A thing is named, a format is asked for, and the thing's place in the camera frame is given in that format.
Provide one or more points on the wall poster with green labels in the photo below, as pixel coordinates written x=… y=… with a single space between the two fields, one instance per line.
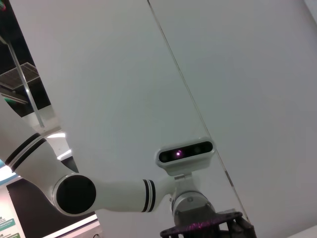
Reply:
x=10 y=226

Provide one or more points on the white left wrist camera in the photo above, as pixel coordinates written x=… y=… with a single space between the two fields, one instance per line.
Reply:
x=184 y=153

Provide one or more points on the ceiling vent grille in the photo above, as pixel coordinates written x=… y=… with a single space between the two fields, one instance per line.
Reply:
x=15 y=77

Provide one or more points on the green and white sign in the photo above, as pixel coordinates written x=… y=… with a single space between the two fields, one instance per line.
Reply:
x=15 y=99

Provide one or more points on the slim metal pole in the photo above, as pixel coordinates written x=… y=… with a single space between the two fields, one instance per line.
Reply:
x=26 y=86

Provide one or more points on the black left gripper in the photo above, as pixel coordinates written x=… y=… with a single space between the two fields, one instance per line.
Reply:
x=210 y=228

